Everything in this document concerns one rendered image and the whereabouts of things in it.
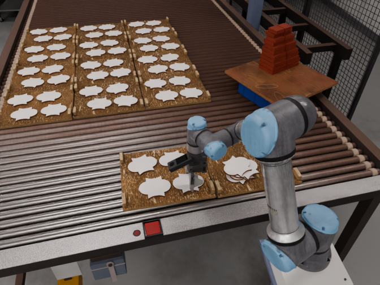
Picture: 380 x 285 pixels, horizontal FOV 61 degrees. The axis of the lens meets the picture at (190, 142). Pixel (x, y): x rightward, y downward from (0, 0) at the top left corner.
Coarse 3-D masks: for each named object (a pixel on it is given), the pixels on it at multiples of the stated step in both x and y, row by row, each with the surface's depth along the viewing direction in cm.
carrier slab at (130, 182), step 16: (128, 160) 159; (128, 176) 151; (144, 176) 151; (176, 176) 151; (208, 176) 152; (128, 192) 144; (176, 192) 144; (192, 192) 144; (208, 192) 144; (128, 208) 137; (144, 208) 139
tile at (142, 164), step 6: (144, 156) 160; (132, 162) 157; (138, 162) 157; (144, 162) 157; (150, 162) 157; (156, 162) 157; (132, 168) 154; (138, 168) 154; (144, 168) 154; (150, 168) 154
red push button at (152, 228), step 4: (144, 224) 132; (148, 224) 132; (152, 224) 132; (156, 224) 132; (148, 228) 130; (152, 228) 131; (156, 228) 131; (148, 232) 129; (152, 232) 129; (156, 232) 129; (160, 232) 129
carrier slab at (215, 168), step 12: (240, 144) 170; (228, 156) 162; (240, 156) 163; (252, 156) 163; (216, 168) 156; (252, 180) 150; (300, 180) 151; (216, 192) 146; (228, 192) 145; (240, 192) 145
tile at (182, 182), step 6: (180, 174) 151; (186, 174) 151; (174, 180) 148; (180, 180) 148; (186, 180) 148; (174, 186) 146; (180, 186) 146; (186, 186) 146; (198, 186) 146; (186, 192) 144
